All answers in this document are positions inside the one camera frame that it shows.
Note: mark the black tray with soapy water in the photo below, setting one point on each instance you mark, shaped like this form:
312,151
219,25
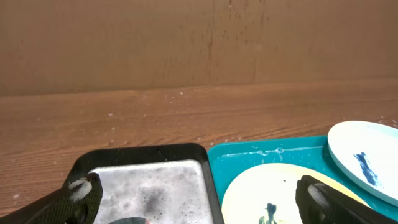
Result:
164,184

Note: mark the pink and green sponge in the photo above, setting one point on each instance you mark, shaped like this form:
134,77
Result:
131,220

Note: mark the light blue plate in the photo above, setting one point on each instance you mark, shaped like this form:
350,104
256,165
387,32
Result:
366,153

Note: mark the teal plastic tray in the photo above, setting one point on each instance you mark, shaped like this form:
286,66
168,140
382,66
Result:
229,159

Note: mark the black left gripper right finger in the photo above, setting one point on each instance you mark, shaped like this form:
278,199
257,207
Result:
319,203

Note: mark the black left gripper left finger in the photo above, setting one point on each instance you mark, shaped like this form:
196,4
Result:
77,202

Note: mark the yellow plate with blue stain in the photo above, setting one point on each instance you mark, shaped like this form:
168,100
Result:
266,194

